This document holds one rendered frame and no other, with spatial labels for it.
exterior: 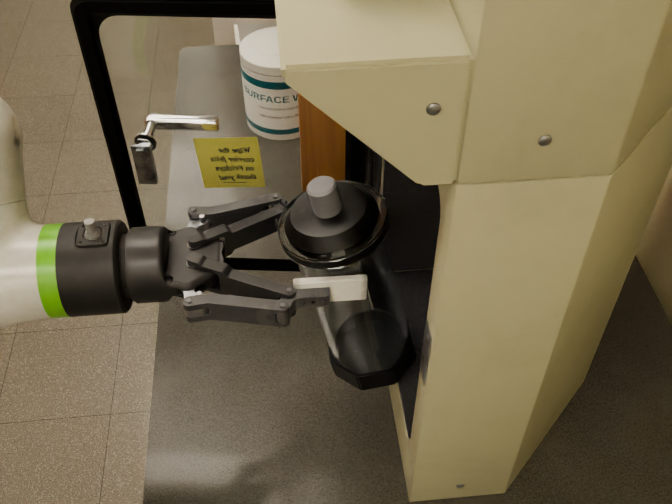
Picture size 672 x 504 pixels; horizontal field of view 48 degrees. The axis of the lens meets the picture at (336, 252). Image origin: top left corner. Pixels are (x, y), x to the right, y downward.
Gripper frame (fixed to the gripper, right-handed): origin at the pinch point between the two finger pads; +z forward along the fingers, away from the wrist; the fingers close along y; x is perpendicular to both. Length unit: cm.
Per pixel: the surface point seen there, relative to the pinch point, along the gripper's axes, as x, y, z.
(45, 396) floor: 121, 70, -72
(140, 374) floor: 121, 75, -47
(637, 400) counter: 26.5, -3.7, 37.7
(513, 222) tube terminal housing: -16.5, -14.2, 11.4
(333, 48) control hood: -30.3, -12.4, -1.5
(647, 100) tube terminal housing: -25.4, -12.5, 19.4
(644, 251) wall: 29, 24, 50
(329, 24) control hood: -30.3, -9.6, -1.5
